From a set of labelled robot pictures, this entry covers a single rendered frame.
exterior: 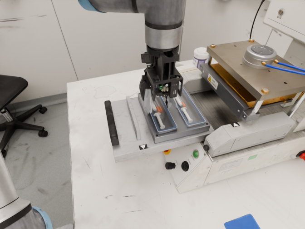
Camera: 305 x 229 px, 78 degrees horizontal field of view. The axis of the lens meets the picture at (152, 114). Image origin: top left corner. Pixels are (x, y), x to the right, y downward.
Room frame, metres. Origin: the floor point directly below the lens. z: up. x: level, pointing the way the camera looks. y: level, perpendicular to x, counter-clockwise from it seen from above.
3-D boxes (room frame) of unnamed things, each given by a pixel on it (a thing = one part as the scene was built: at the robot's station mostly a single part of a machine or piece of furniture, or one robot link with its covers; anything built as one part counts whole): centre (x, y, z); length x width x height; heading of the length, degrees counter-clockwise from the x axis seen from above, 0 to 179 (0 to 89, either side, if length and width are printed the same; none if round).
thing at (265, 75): (0.49, -0.34, 1.08); 0.31 x 0.24 x 0.13; 16
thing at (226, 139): (0.34, -0.27, 0.96); 0.26 x 0.05 x 0.07; 106
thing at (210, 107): (0.51, -0.34, 0.93); 0.46 x 0.35 x 0.01; 106
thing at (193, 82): (0.61, -0.20, 0.96); 0.25 x 0.05 x 0.07; 106
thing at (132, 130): (0.41, -0.01, 0.97); 0.30 x 0.22 x 0.08; 106
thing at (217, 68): (0.49, -0.31, 1.07); 0.22 x 0.17 x 0.10; 16
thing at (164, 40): (0.39, -0.02, 1.23); 0.08 x 0.08 x 0.05
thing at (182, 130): (0.43, -0.06, 0.98); 0.20 x 0.17 x 0.03; 16
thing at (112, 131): (0.37, 0.12, 0.99); 0.15 x 0.02 x 0.04; 16
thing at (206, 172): (0.48, -0.30, 0.84); 0.53 x 0.37 x 0.17; 106
